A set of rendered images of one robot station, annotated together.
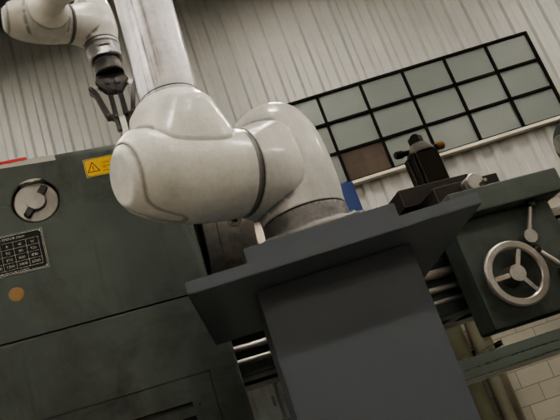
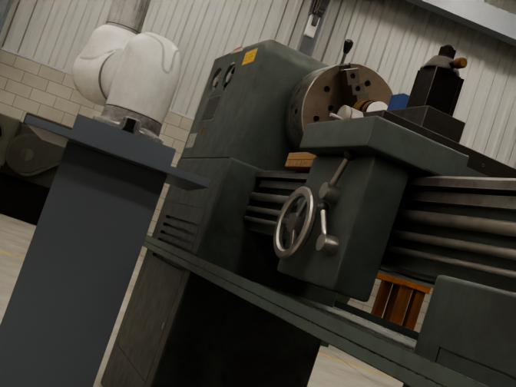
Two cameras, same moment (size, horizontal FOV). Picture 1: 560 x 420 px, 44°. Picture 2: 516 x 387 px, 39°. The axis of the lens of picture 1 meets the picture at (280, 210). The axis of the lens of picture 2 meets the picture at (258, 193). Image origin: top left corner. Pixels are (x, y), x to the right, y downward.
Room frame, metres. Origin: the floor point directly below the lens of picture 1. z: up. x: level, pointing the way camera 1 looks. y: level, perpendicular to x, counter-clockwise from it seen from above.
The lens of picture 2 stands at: (1.38, -1.92, 0.62)
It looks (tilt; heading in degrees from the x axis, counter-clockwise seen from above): 5 degrees up; 85
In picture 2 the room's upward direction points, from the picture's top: 19 degrees clockwise
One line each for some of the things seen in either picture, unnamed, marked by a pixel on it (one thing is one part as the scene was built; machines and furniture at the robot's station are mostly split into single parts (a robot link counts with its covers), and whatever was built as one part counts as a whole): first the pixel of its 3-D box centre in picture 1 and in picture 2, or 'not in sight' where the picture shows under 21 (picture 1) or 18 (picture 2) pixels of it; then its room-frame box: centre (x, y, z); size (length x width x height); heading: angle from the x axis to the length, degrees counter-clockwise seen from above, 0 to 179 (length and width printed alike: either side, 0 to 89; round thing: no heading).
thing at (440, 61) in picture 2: (419, 150); (442, 66); (1.80, -0.42, 1.13); 0.08 x 0.08 x 0.03
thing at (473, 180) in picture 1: (474, 182); (344, 116); (1.63, -0.46, 0.95); 0.07 x 0.04 x 0.04; 16
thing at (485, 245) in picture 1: (517, 263); (331, 219); (1.66, -0.49, 0.73); 0.27 x 0.12 x 0.27; 106
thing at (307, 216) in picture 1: (321, 230); (130, 125); (1.17, -0.06, 0.83); 0.22 x 0.18 x 0.06; 96
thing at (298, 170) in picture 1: (280, 164); (145, 76); (1.17, -0.03, 0.97); 0.18 x 0.16 x 0.22; 127
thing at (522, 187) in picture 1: (463, 231); (439, 177); (1.86, -0.45, 0.89); 0.53 x 0.30 x 0.06; 16
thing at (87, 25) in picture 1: (90, 21); not in sight; (1.55, 0.31, 1.69); 0.13 x 0.11 x 0.16; 127
